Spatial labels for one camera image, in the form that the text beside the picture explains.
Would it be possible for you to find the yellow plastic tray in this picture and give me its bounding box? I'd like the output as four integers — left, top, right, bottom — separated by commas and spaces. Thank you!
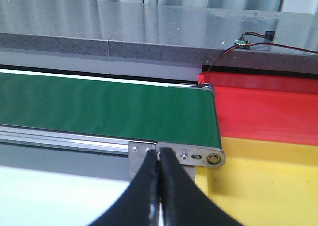
196, 137, 318, 226

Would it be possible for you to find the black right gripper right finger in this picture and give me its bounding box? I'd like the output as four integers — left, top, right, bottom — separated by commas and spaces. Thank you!
160, 147, 242, 226

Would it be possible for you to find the green conveyor belt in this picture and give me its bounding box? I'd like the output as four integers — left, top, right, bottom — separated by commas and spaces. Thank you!
0, 73, 221, 148

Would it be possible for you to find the grey stone counter slab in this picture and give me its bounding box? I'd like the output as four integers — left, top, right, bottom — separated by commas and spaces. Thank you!
0, 0, 318, 75

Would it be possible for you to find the small green circuit board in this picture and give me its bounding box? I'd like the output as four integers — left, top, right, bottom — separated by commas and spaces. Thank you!
234, 38, 250, 49

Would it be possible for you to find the aluminium conveyor side rail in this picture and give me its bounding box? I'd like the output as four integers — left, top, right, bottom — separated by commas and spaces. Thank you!
0, 124, 130, 158

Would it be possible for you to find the metal conveyor support bracket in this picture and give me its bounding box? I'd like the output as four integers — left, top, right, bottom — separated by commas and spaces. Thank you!
128, 141, 156, 182

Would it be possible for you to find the small black sensor block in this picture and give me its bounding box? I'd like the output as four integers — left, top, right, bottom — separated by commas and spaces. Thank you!
265, 31, 275, 41

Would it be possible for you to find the red and black wire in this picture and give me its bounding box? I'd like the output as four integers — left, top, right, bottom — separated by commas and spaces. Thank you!
200, 31, 318, 86

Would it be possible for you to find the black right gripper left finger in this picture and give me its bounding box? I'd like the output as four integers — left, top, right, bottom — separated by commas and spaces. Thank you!
91, 150, 159, 226

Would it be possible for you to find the metal conveyor end plate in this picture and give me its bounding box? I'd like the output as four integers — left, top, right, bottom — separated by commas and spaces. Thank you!
156, 142, 226, 168

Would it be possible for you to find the red plastic tray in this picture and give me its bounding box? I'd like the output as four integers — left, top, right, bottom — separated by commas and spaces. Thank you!
198, 71, 318, 146

